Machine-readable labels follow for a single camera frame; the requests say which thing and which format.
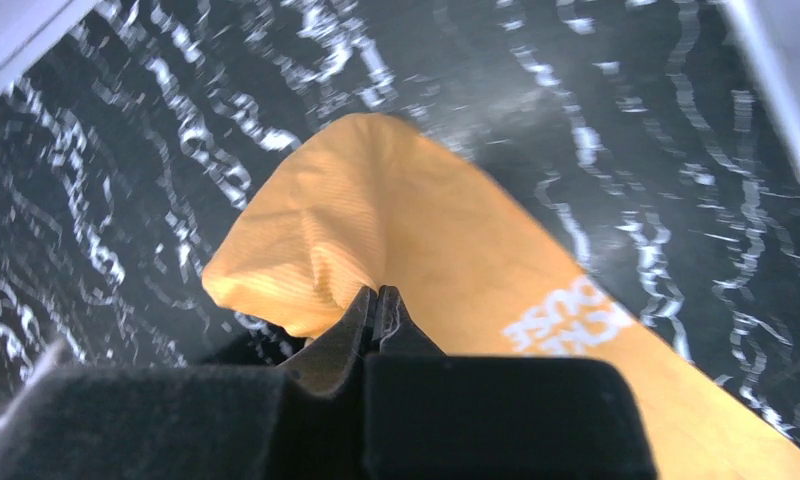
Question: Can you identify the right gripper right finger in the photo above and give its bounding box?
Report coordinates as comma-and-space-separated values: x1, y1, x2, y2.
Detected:
363, 287, 658, 479

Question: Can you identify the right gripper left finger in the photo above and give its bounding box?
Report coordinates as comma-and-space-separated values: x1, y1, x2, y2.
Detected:
0, 288, 377, 479

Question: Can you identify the blue and yellow pillowcase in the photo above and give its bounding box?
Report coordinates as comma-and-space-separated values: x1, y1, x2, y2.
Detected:
202, 114, 800, 479

